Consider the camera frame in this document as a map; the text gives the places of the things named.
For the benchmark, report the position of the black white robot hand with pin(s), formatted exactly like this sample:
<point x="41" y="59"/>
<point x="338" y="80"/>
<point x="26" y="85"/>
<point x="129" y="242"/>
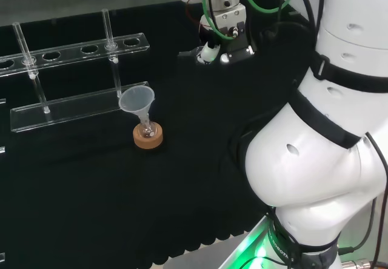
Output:
<point x="233" y="14"/>

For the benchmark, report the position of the clear glass weighing funnel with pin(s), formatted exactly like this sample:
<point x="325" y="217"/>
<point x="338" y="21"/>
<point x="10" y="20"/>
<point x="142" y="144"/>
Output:
<point x="209" y="53"/>

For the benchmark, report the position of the translucent plastic funnel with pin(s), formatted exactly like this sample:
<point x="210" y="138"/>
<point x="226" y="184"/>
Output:
<point x="133" y="100"/>

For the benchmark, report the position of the small round-bottom glass flask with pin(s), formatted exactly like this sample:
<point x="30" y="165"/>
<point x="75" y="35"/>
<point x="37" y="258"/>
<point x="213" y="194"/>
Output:
<point x="148" y="131"/>

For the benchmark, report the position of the clear acrylic funnel stand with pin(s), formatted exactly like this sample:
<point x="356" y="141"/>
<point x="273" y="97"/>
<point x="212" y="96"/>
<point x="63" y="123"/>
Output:
<point x="75" y="107"/>

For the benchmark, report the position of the black cloth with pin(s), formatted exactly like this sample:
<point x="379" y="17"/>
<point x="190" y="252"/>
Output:
<point x="91" y="190"/>

